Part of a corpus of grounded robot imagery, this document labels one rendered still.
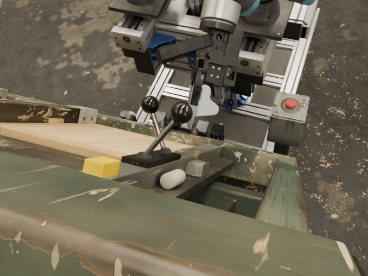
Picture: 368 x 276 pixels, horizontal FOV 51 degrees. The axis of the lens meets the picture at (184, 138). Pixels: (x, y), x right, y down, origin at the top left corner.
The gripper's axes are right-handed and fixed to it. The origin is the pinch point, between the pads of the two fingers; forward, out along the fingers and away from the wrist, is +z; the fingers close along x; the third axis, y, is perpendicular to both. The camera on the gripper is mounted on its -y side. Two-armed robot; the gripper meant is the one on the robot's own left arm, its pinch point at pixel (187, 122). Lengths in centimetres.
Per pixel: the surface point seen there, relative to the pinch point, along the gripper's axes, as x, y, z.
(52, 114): 44, -37, 8
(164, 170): -6.2, -3.1, 9.4
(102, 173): -27.7, -12.2, 7.5
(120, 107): 188, -29, 7
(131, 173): -21.0, -8.6, 8.2
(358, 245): 107, 109, 49
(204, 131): 75, 15, 5
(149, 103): 0.9, -8.3, -2.2
